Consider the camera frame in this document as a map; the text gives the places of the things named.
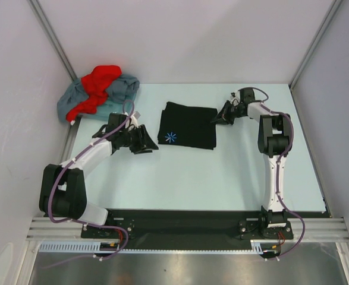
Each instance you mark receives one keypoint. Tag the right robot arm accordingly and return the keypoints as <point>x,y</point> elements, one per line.
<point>274,142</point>

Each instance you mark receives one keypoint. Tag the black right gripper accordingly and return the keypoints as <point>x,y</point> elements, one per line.
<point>225,117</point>

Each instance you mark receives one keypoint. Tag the left aluminium corner post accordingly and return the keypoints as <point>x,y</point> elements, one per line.
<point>49,32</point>

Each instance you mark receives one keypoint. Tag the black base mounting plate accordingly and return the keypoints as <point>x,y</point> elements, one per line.
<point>198,230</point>

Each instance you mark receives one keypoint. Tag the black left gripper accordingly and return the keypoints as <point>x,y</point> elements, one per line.
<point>144,145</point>

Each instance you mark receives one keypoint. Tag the right aluminium corner post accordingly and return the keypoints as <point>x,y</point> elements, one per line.
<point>321,31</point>

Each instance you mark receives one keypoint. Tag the aluminium corner post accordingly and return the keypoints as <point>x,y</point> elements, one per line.
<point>321,31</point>
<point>49,32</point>

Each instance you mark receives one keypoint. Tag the black t shirt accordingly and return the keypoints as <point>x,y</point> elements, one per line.
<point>187,126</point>

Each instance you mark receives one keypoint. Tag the aluminium frame rail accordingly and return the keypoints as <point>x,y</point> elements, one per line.
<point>316,230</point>

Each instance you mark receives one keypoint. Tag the red t shirt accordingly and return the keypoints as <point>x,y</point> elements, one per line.
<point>95,85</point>

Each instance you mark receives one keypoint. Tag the grey t shirt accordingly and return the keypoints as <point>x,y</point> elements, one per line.
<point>123,86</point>

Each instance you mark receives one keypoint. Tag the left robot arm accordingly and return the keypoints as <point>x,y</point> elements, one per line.
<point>63,192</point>

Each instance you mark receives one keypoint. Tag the grey slotted cable duct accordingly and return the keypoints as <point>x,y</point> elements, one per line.
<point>111,247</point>

